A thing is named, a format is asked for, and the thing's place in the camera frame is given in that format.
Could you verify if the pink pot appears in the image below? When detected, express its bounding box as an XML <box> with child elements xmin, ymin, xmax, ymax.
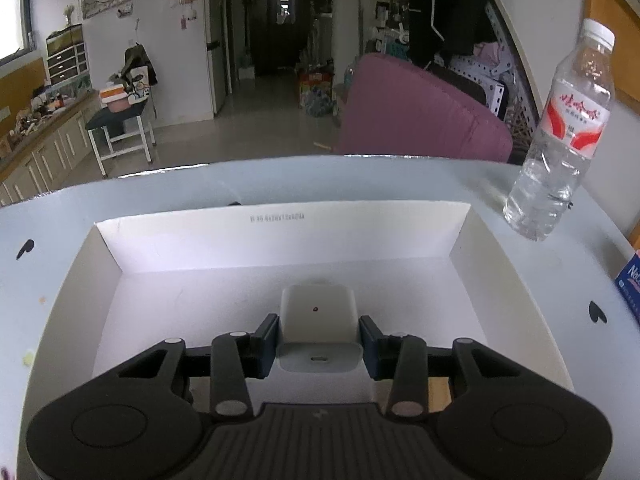
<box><xmin>99</xmin><ymin>85</ymin><xmax>132</xmax><ymax>113</ymax></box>

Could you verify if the glass fish tank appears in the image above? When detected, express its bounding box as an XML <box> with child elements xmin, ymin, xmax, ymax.
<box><xmin>46</xmin><ymin>23</ymin><xmax>84</xmax><ymax>56</ymax></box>

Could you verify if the pile of counter clutter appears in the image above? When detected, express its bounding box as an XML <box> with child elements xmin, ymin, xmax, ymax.
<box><xmin>10</xmin><ymin>85</ymin><xmax>91</xmax><ymax>143</ymax></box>

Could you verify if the white cardboard box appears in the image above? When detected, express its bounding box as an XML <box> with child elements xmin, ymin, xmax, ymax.
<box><xmin>17</xmin><ymin>200</ymin><xmax>576</xmax><ymax>441</ymax></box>

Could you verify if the white charger cube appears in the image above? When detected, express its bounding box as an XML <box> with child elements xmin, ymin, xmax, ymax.
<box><xmin>277</xmin><ymin>284</ymin><xmax>365</xmax><ymax>374</ymax></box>

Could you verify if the window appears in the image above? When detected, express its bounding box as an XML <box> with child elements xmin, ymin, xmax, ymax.
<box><xmin>0</xmin><ymin>0</ymin><xmax>32</xmax><ymax>63</ymax></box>

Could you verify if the plastic drawer unit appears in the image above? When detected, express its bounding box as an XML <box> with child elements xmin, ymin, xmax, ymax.
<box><xmin>47</xmin><ymin>42</ymin><xmax>91</xmax><ymax>86</ymax></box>

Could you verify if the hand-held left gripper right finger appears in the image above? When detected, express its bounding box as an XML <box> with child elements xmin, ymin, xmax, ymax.
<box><xmin>359</xmin><ymin>315</ymin><xmax>523</xmax><ymax>418</ymax></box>

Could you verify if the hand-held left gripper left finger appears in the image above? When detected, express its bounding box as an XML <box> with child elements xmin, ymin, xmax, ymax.
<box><xmin>117</xmin><ymin>313</ymin><xmax>279</xmax><ymax>421</ymax></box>

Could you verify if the cream counter cabinet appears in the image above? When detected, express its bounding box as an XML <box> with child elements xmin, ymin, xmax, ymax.
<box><xmin>0</xmin><ymin>87</ymin><xmax>101</xmax><ymax>208</ymax></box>

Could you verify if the black jacket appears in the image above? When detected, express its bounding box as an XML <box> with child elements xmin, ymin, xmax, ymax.
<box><xmin>407</xmin><ymin>0</ymin><xmax>511</xmax><ymax>66</ymax></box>

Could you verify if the pink chair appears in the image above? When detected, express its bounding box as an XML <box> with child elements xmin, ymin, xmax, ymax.
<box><xmin>334</xmin><ymin>52</ymin><xmax>514</xmax><ymax>163</ymax></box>

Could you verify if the blue white packet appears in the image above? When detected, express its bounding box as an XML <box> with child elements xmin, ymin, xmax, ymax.
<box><xmin>615</xmin><ymin>249</ymin><xmax>640</xmax><ymax>333</ymax></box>

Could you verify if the clear water bottle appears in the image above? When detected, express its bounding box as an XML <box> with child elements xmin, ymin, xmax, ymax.
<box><xmin>503</xmin><ymin>18</ymin><xmax>617</xmax><ymax>242</ymax></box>

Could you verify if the small black table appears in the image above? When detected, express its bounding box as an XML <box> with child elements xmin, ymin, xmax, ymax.
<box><xmin>85</xmin><ymin>107</ymin><xmax>156</xmax><ymax>178</ymax></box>

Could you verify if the white perforated metal rack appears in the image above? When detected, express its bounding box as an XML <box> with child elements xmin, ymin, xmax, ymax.
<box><xmin>450</xmin><ymin>55</ymin><xmax>521</xmax><ymax>121</ymax></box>

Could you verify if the colourful floor box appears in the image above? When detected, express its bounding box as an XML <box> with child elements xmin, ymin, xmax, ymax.
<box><xmin>298</xmin><ymin>67</ymin><xmax>335</xmax><ymax>108</ymax></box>

